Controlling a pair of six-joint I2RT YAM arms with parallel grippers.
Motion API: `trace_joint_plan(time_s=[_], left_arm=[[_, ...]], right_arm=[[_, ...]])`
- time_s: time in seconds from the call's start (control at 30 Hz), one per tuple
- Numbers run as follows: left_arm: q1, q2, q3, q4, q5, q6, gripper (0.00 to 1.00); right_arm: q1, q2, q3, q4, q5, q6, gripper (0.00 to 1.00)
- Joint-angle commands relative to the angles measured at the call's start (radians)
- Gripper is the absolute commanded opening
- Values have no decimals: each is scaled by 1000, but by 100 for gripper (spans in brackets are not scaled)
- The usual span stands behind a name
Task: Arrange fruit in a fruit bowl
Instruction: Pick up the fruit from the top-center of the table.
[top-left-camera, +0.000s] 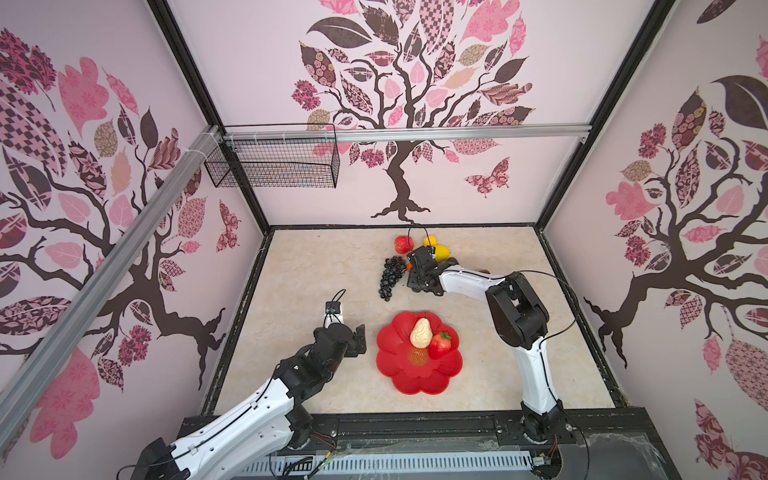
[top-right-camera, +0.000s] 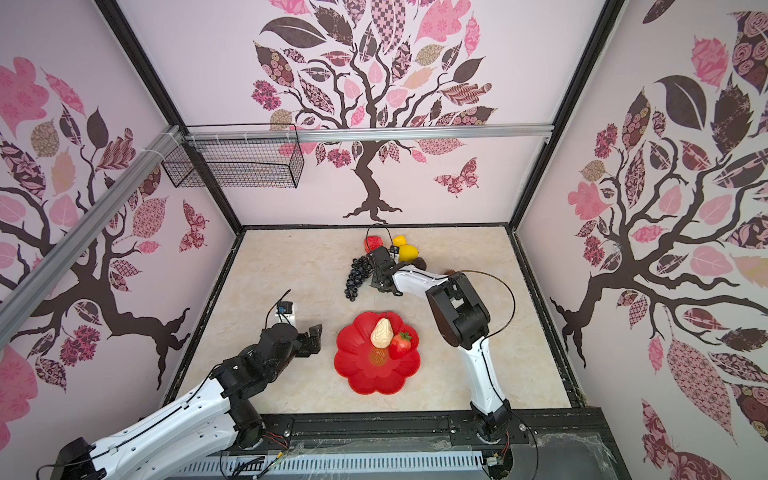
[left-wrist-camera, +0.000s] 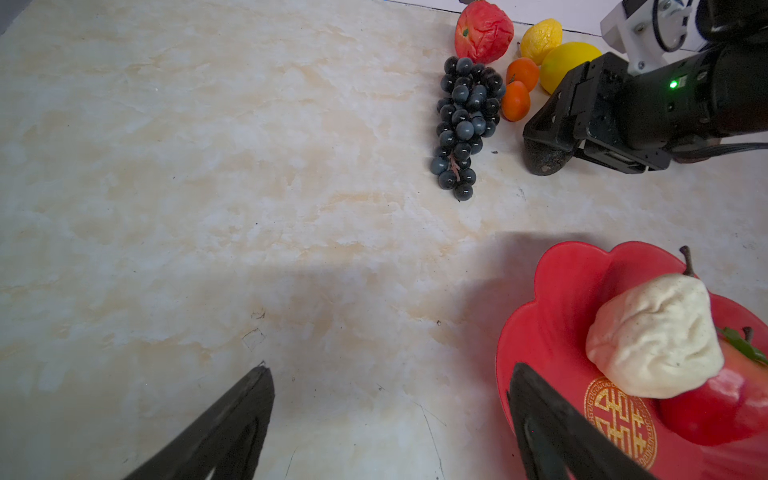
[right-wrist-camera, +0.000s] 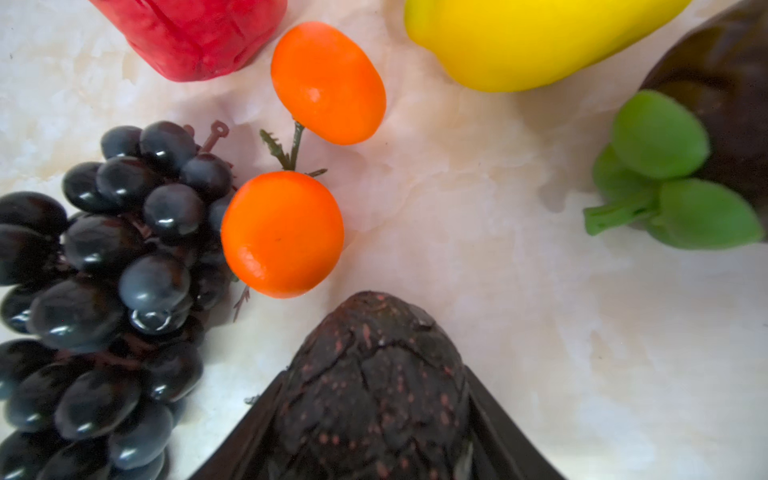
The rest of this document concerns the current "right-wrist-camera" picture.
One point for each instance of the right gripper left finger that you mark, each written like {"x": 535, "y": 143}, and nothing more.
{"x": 244, "y": 453}

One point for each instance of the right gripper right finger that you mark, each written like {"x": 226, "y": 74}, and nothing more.
{"x": 500, "y": 449}

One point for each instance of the dark avocado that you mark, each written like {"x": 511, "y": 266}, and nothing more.
{"x": 377, "y": 390}

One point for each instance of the black grape bunch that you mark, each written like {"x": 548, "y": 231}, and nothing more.
{"x": 104, "y": 291}

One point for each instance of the orange kumquat lower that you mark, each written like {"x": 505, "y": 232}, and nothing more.
{"x": 283, "y": 233}

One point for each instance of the orange kumquat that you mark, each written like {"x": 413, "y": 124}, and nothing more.
{"x": 283, "y": 233}
{"x": 328, "y": 83}

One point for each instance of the orange kumquat upper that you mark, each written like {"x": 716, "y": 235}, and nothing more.
{"x": 328, "y": 83}

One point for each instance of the yellow lemon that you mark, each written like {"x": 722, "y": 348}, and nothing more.
{"x": 518, "y": 45}

